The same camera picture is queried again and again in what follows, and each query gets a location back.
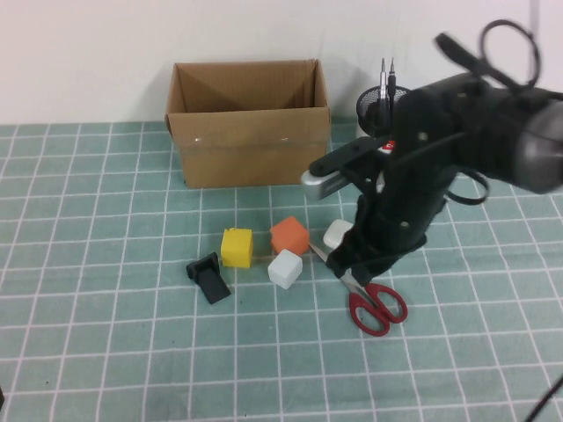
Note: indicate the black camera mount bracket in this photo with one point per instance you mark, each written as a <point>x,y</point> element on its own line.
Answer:
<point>347,154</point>

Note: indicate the black mesh pen holder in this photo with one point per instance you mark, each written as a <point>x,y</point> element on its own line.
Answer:
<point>367,105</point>

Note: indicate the black plastic bracket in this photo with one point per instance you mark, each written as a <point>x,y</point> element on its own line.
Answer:
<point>211,281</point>

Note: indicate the orange cube block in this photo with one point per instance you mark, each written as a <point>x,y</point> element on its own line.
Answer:
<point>288,235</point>

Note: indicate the white cube block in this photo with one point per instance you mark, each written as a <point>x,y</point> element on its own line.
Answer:
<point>283,268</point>

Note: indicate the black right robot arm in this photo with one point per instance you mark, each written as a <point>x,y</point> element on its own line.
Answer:
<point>497,127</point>

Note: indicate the white earbuds case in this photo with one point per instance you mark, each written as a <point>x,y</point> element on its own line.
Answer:
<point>336,233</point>

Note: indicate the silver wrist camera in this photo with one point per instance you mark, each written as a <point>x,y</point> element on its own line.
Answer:
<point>325,184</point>

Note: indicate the brown cardboard box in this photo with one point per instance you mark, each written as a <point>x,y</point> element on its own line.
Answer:
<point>250,149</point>

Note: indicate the yellow cube block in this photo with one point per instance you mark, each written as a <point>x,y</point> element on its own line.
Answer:
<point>237,250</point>

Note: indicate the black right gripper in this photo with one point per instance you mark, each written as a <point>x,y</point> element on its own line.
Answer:
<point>400,211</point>

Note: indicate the green grid tablecloth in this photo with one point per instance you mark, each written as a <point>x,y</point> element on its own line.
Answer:
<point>132,351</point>

